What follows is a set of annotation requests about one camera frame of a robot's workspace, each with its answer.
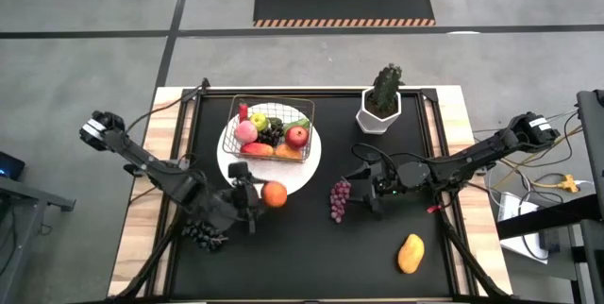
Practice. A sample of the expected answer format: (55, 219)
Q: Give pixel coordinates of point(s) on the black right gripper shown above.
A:
(406, 176)

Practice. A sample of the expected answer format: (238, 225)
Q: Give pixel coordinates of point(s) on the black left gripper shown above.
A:
(231, 207)

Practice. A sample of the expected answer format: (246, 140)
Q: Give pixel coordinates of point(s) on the round orange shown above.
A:
(273, 194)

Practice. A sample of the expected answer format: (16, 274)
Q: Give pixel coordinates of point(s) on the purple grape bunch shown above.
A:
(339, 202)

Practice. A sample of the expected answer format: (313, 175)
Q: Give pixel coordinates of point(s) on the red orange mango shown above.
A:
(257, 149)

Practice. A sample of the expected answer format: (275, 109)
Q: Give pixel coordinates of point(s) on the orange oval fruit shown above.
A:
(288, 152)

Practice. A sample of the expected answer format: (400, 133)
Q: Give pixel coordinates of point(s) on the small black grape bunch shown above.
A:
(271, 136)

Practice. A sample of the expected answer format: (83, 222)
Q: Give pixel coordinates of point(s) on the large black grape bunch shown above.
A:
(207, 239)

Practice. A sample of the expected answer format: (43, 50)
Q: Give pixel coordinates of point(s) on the pink peach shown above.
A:
(246, 131)

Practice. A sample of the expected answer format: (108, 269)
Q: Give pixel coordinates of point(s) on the yellow mango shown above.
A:
(411, 254)

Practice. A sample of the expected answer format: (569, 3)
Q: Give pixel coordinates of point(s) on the red apple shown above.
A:
(297, 137)

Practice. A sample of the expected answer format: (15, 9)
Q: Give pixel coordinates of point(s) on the green apple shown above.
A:
(258, 121)

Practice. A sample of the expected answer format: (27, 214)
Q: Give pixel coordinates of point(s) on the red chili pepper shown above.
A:
(243, 112)

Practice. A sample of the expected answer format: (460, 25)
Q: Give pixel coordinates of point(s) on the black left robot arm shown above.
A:
(141, 157)

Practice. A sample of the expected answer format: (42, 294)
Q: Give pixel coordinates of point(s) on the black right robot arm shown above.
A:
(472, 160)

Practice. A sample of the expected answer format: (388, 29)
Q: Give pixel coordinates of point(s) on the round white plate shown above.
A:
(273, 174)

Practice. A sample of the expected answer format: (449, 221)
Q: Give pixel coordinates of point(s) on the red tag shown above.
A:
(433, 208)

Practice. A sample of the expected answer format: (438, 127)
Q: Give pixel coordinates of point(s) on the black table mat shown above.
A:
(292, 271)

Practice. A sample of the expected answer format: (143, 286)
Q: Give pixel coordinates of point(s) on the white hexagonal plant pot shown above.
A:
(373, 117)

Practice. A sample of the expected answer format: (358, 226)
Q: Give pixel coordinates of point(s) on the green cactus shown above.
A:
(387, 87)

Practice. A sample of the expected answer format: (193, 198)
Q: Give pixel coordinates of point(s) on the white box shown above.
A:
(512, 205)

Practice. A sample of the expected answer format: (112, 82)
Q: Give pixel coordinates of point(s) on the black side table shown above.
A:
(547, 219)

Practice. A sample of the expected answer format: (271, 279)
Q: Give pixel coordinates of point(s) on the black hazard-striped floor mat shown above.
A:
(344, 4)

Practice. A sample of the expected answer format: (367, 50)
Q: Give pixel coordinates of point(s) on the yellow power splitter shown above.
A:
(568, 183)

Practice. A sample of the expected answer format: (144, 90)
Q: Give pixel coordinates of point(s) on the grey metal table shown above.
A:
(28, 195)

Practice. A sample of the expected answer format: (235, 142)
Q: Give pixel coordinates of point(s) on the blue-lit black device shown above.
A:
(9, 164)

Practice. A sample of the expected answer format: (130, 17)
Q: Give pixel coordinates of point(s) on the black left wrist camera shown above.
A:
(238, 170)

